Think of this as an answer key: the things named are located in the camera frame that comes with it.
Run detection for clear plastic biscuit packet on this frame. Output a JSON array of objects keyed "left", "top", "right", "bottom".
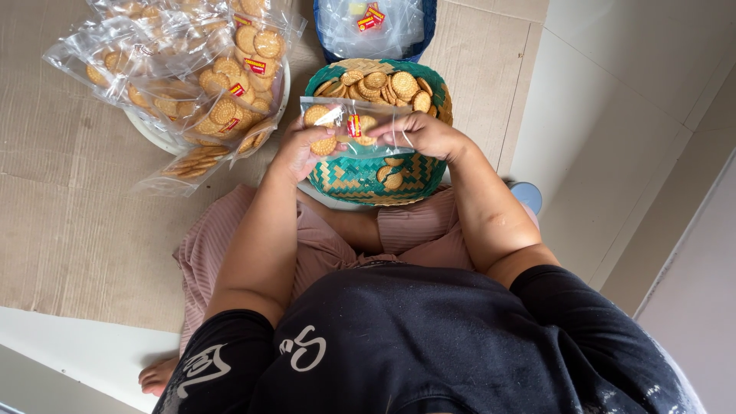
[{"left": 299, "top": 96, "right": 416, "bottom": 160}]

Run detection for person's right hand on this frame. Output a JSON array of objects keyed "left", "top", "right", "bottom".
[{"left": 367, "top": 112, "right": 464, "bottom": 163}]

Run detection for blue plastic basket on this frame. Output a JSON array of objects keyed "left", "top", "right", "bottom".
[{"left": 313, "top": 0, "right": 438, "bottom": 64}]

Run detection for person's left hand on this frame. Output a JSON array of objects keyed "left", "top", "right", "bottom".
[{"left": 275, "top": 118, "right": 349, "bottom": 186}]

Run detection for pink ribbed trousers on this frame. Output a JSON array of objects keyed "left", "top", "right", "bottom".
[{"left": 173, "top": 183, "right": 540, "bottom": 357}]

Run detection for white plastic basin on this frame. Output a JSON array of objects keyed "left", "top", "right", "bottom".
[{"left": 122, "top": 57, "right": 292, "bottom": 156}]

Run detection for heap of empty clear bags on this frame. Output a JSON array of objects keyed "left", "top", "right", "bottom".
[{"left": 317, "top": 0, "right": 426, "bottom": 61}]

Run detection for black printed shirt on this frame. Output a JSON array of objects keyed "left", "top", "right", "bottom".
[{"left": 152, "top": 262, "right": 707, "bottom": 414}]

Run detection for brown cardboard floor mat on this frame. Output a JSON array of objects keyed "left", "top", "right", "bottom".
[{"left": 0, "top": 0, "right": 544, "bottom": 334}]

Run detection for green woven bamboo basket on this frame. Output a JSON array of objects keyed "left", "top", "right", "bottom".
[{"left": 303, "top": 58, "right": 454, "bottom": 207}]

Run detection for person's bare foot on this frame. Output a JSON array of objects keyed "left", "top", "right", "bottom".
[{"left": 138, "top": 356, "right": 181, "bottom": 398}]

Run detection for light blue round lid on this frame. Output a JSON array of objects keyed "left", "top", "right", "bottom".
[{"left": 508, "top": 182, "right": 544, "bottom": 216}]

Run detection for pile of loose biscuits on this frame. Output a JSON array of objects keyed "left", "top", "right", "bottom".
[{"left": 313, "top": 69, "right": 434, "bottom": 115}]

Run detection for heap of filled biscuit packets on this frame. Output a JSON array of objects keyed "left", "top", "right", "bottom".
[{"left": 43, "top": 0, "right": 308, "bottom": 199}]

